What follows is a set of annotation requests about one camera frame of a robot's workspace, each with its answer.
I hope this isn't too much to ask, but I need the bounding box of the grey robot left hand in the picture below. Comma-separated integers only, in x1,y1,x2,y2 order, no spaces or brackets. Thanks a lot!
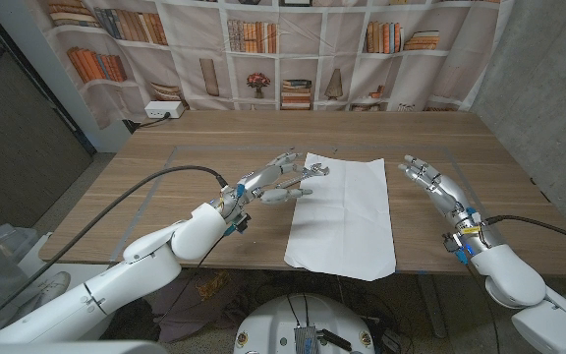
216,150,314,222

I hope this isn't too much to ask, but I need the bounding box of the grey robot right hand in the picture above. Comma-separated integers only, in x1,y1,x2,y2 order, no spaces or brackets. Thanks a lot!
398,154,505,257

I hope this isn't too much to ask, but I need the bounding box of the silver adjustable wrench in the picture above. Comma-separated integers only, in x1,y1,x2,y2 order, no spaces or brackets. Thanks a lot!
275,163,330,191

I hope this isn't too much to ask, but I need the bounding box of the white paper sheet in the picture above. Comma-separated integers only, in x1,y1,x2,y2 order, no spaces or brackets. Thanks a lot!
283,151,397,282

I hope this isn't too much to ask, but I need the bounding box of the white power strip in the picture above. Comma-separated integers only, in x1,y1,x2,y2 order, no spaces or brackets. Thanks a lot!
143,100,186,120

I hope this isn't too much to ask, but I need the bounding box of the purple cloth on floor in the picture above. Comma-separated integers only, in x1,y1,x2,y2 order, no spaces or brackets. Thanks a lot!
157,268,245,344

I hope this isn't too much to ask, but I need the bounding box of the white robot torso base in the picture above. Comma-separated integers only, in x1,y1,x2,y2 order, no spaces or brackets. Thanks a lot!
233,293,376,354

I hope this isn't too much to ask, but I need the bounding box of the grey finned electronics module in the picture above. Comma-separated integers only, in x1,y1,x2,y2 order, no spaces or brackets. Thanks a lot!
294,324,318,354

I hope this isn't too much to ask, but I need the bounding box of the white shoe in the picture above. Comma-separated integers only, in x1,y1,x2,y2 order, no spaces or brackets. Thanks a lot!
29,270,73,309

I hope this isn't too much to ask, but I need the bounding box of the white robot chest shell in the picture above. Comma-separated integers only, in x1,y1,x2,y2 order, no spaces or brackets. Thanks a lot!
0,340,169,354

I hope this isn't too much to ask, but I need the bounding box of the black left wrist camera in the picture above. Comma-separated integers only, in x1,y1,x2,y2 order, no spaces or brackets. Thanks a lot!
226,211,253,237

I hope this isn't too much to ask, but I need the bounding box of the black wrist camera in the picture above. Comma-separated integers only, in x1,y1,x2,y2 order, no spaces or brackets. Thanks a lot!
226,211,253,237
442,233,471,265

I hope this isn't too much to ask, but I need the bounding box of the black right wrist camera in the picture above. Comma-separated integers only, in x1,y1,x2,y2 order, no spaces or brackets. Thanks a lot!
442,233,471,265

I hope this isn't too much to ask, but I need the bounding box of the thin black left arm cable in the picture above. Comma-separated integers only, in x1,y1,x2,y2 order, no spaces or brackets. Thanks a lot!
157,230,228,324

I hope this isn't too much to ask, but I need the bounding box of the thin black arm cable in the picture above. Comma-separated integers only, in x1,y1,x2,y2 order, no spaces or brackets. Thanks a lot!
464,260,503,354
157,230,228,324

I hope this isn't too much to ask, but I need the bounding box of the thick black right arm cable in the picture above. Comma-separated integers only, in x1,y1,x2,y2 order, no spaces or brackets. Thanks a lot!
483,214,566,252

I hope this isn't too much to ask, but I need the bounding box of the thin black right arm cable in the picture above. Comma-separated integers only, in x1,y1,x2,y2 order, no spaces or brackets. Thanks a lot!
464,260,503,354

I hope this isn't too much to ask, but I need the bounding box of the black power plug cable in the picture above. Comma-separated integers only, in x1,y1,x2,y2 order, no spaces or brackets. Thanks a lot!
121,111,172,135

